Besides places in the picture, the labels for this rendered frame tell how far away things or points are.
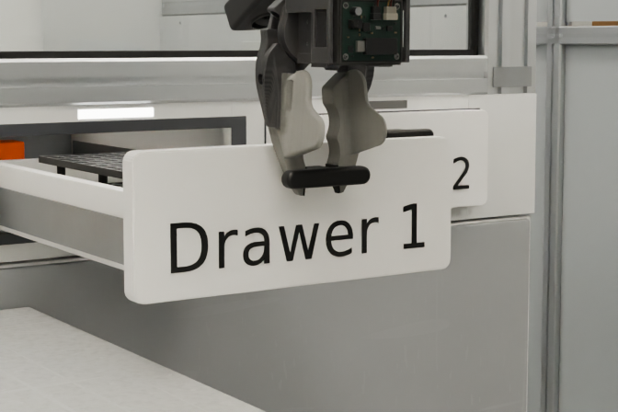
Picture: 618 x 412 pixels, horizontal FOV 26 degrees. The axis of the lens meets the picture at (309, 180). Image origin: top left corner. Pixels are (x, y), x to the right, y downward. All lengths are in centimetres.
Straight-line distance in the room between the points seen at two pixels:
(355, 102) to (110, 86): 37
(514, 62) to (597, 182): 136
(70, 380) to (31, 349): 11
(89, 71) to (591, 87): 179
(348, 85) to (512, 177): 62
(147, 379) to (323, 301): 50
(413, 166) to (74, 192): 27
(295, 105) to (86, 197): 20
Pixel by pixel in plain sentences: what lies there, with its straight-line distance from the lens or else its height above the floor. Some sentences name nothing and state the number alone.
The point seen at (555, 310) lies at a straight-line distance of 304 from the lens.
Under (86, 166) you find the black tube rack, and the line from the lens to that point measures 117.
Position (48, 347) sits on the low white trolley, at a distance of 111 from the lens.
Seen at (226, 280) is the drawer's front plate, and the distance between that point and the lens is 100.
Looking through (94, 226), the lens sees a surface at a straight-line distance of 106.
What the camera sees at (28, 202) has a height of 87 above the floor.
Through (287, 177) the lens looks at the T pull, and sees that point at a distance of 98.
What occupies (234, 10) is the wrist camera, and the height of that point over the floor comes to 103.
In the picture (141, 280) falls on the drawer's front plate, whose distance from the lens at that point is 97.
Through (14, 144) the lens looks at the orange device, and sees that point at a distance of 167.
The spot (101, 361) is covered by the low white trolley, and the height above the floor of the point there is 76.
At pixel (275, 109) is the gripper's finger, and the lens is 98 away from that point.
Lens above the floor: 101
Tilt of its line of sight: 6 degrees down
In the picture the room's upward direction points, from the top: straight up
